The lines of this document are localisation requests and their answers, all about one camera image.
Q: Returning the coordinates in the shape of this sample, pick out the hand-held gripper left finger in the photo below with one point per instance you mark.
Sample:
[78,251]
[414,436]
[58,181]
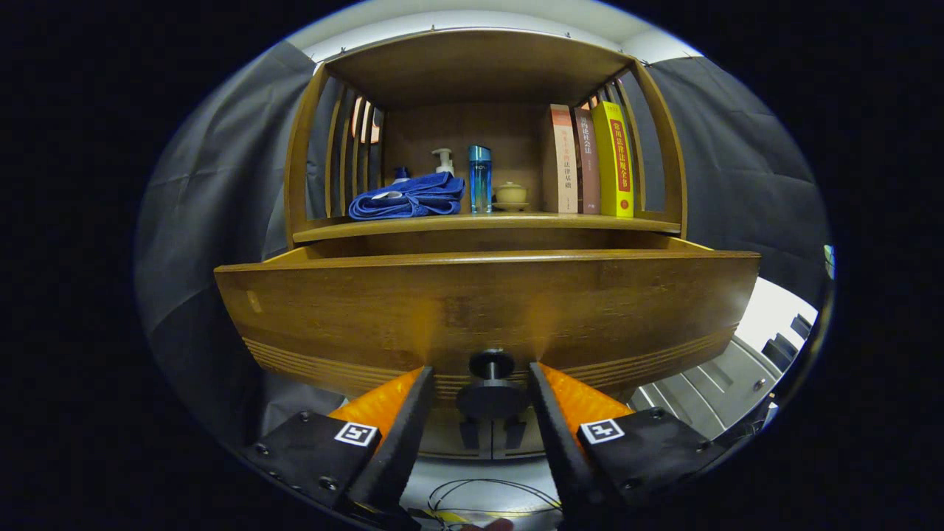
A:
[402,442]

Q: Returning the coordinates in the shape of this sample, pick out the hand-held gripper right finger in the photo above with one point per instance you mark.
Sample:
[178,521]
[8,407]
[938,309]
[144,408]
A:
[560,442]

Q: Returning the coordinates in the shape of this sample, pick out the wooden drawer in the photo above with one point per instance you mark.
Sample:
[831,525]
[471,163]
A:
[369,310]

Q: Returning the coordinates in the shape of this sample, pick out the wooden cabinet door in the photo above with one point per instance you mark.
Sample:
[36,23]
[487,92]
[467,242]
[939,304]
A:
[442,435]
[514,435]

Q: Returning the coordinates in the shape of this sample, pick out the wooden countertop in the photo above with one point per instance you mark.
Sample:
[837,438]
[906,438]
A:
[501,221]

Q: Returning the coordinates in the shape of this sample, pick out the grey ribbed metal panel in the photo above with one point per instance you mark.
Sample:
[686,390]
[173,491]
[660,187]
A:
[708,391]

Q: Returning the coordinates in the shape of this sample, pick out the black flat block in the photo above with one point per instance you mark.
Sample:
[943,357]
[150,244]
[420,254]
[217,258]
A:
[779,352]
[802,327]

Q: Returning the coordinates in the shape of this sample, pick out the folded blue towel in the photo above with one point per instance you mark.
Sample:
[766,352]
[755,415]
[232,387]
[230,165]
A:
[413,195]

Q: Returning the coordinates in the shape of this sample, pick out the small yellow lidded teacup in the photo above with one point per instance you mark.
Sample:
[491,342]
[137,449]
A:
[510,195]

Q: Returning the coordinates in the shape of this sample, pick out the small white blue-capped bottle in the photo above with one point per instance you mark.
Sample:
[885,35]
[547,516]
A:
[401,175]

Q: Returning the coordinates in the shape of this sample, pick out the blue glass bottle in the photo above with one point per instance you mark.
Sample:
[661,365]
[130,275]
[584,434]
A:
[480,181]

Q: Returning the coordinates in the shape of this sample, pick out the brown book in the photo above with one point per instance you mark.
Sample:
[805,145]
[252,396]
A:
[588,166]

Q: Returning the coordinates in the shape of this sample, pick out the white pump bottle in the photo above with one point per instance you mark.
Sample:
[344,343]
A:
[445,166]

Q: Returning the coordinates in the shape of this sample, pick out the beige book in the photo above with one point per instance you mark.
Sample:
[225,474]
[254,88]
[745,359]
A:
[564,162]

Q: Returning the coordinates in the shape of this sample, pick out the yellow book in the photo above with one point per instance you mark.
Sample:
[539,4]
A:
[613,158]

